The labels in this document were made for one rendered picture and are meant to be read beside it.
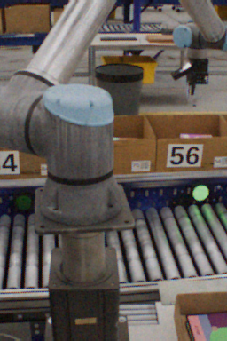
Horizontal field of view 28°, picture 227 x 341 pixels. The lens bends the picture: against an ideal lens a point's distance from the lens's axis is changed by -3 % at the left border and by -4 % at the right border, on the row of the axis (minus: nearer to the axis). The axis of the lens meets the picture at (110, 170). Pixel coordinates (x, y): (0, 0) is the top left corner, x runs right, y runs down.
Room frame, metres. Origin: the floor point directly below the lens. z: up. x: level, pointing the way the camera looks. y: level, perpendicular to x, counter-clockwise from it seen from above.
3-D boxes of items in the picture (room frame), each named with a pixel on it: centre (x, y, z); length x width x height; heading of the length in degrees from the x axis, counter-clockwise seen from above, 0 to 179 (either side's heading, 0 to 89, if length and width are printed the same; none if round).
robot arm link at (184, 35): (1.84, -0.31, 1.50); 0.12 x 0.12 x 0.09; 57
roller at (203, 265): (1.53, -0.34, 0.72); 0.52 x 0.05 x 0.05; 7
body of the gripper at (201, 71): (1.95, -0.38, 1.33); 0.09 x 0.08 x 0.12; 98
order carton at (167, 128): (1.99, -0.37, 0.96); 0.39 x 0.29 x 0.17; 97
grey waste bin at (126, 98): (4.61, -0.08, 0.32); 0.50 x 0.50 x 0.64
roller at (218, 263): (1.54, -0.40, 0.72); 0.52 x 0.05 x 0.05; 7
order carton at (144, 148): (1.95, 0.02, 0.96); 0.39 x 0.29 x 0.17; 97
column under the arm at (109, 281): (0.93, 0.07, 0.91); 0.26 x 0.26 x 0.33; 3
